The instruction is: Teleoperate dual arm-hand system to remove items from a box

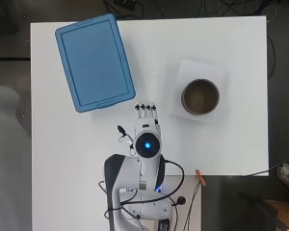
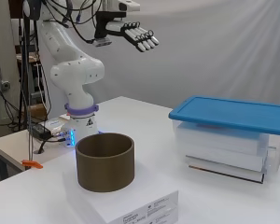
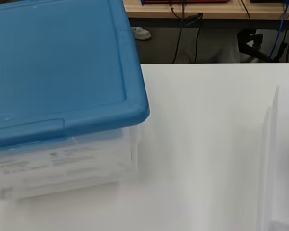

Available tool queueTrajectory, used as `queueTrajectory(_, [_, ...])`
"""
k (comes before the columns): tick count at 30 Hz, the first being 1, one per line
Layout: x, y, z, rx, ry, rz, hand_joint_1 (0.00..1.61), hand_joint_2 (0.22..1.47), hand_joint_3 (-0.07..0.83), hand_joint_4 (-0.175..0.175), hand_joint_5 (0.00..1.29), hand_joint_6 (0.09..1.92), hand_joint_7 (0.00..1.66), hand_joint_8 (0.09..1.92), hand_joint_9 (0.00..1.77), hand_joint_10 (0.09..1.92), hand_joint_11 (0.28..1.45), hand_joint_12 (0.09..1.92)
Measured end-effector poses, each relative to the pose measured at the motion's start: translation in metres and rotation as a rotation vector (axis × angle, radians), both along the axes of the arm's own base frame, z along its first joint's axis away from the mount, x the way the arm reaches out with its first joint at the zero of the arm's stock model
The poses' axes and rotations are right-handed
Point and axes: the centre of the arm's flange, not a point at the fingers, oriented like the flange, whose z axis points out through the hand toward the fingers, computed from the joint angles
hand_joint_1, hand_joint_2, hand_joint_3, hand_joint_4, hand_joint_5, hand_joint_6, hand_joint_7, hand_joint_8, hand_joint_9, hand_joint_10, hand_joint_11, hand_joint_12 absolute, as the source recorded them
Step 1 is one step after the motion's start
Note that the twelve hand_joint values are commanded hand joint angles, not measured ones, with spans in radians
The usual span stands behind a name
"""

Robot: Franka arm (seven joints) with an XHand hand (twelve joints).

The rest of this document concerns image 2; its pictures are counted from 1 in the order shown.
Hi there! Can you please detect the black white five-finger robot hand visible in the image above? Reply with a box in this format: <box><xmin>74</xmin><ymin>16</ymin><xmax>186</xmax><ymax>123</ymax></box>
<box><xmin>92</xmin><ymin>10</ymin><xmax>161</xmax><ymax>53</ymax></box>

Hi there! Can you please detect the blue plastic lid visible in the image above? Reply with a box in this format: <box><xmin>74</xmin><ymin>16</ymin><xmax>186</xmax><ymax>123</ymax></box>
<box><xmin>168</xmin><ymin>95</ymin><xmax>280</xmax><ymax>137</ymax></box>

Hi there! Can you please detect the white hanging sheet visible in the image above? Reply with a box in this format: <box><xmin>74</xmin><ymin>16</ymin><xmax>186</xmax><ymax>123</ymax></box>
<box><xmin>36</xmin><ymin>0</ymin><xmax>280</xmax><ymax>110</ymax></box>

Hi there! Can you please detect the black stand pole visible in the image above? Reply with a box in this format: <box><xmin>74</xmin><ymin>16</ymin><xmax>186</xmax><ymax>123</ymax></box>
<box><xmin>18</xmin><ymin>0</ymin><xmax>35</xmax><ymax>158</ymax></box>

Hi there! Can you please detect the small white device box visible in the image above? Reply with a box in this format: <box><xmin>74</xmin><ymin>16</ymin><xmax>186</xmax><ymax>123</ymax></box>
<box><xmin>44</xmin><ymin>117</ymin><xmax>70</xmax><ymax>135</ymax></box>

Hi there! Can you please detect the brown cardboard box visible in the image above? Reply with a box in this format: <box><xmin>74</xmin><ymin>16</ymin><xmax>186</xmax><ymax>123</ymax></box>
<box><xmin>27</xmin><ymin>103</ymin><xmax>49</xmax><ymax>121</ymax></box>

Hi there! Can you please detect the black power adapter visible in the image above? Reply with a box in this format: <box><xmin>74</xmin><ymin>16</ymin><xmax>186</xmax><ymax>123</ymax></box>
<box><xmin>30</xmin><ymin>123</ymin><xmax>53</xmax><ymax>141</ymax></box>

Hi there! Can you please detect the brown round tub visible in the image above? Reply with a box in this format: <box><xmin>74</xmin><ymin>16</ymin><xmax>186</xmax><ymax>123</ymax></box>
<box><xmin>75</xmin><ymin>133</ymin><xmax>136</xmax><ymax>193</ymax></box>

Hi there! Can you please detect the thick white book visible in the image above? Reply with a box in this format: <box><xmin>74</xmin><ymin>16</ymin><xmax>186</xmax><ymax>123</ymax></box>
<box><xmin>175</xmin><ymin>121</ymin><xmax>270</xmax><ymax>157</ymax></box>

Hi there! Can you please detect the low side table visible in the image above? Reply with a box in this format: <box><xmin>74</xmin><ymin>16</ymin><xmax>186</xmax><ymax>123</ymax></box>
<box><xmin>0</xmin><ymin>128</ymin><xmax>73</xmax><ymax>173</ymax></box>

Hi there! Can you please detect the orange clamp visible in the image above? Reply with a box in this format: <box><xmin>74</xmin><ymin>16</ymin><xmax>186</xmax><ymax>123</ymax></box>
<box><xmin>21</xmin><ymin>159</ymin><xmax>44</xmax><ymax>170</ymax></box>

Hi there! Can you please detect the thin dark-cover book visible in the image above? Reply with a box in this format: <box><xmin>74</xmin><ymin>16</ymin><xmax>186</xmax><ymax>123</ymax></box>
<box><xmin>185</xmin><ymin>156</ymin><xmax>266</xmax><ymax>185</ymax></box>

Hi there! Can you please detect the white flat box stand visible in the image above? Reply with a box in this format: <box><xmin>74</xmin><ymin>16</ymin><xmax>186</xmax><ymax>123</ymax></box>
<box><xmin>63</xmin><ymin>161</ymin><xmax>180</xmax><ymax>224</ymax></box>

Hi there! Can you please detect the clear plastic box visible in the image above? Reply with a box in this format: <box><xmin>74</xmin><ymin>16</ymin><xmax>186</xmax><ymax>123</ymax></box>
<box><xmin>171</xmin><ymin>119</ymin><xmax>280</xmax><ymax>185</ymax></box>

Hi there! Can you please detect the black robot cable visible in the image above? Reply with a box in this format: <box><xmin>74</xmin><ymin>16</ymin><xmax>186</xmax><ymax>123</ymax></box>
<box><xmin>41</xmin><ymin>0</ymin><xmax>105</xmax><ymax>44</ymax></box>

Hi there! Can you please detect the grey wall conduit box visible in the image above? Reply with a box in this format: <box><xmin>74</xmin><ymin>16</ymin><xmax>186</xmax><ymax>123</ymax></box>
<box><xmin>0</xmin><ymin>79</ymin><xmax>11</xmax><ymax>91</ymax></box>

